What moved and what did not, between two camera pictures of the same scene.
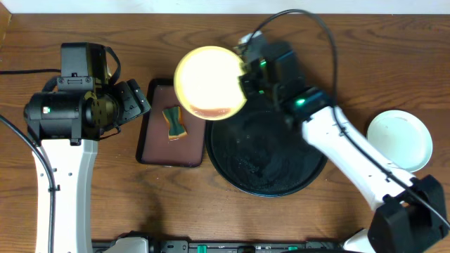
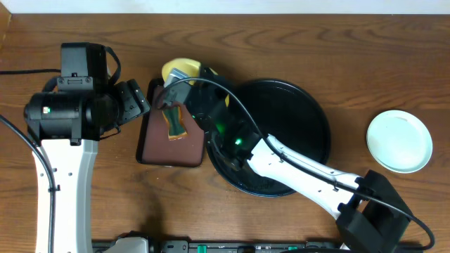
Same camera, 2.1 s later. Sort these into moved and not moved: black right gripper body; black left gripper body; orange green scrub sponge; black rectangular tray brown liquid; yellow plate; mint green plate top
Moved: yellow plate; black right gripper body
Not moved: black left gripper body; mint green plate top; orange green scrub sponge; black rectangular tray brown liquid
